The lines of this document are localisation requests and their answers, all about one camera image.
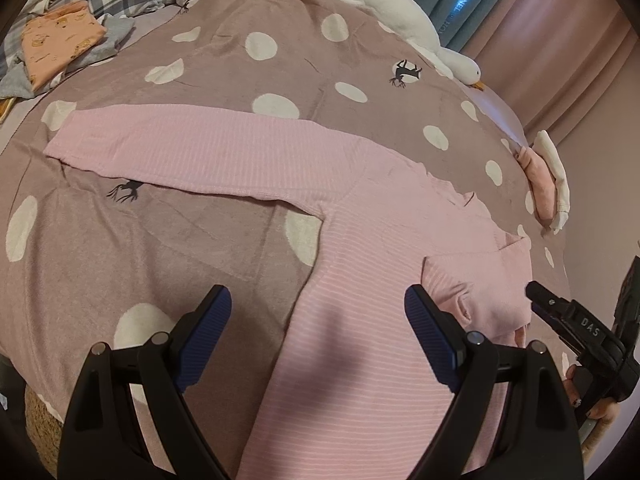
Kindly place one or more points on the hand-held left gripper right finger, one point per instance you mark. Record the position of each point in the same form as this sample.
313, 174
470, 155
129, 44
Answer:
430, 335

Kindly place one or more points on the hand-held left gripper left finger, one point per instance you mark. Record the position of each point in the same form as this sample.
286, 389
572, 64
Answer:
210, 330

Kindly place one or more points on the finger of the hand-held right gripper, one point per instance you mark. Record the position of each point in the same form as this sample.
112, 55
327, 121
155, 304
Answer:
565, 317

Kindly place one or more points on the pink ribbed sweater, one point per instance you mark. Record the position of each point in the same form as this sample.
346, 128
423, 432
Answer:
350, 210

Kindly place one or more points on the person's right hand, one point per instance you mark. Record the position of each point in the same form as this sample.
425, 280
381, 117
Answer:
575, 400

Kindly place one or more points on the pink and white plush toy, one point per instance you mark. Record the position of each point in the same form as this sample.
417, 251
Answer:
542, 180

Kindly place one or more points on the woven basket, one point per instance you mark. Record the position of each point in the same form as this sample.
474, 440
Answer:
37, 430

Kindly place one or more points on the mauve polka dot blanket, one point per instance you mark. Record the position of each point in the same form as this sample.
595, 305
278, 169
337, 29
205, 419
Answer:
225, 60

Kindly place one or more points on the pink curtain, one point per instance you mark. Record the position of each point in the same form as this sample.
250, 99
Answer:
565, 35

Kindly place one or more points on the grey garment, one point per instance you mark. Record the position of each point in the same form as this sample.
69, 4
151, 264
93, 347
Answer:
117, 30

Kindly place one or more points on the orange printed folded garment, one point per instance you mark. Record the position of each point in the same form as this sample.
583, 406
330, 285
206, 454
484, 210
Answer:
60, 40

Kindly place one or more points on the white goose plush toy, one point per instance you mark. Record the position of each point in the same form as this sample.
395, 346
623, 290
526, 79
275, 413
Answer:
390, 5

